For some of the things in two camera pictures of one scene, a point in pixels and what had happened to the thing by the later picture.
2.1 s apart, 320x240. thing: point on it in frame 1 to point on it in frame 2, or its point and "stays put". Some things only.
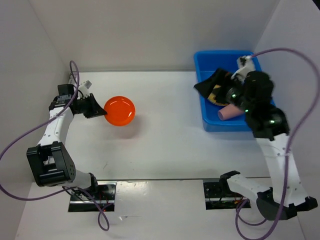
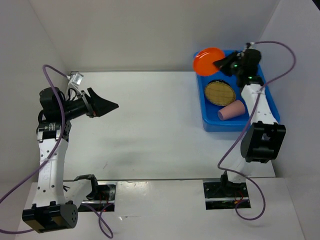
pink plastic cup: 228,111 stays put
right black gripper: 221,77 to 223,63
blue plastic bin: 207,61 stays put
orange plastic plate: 120,110 to 203,60
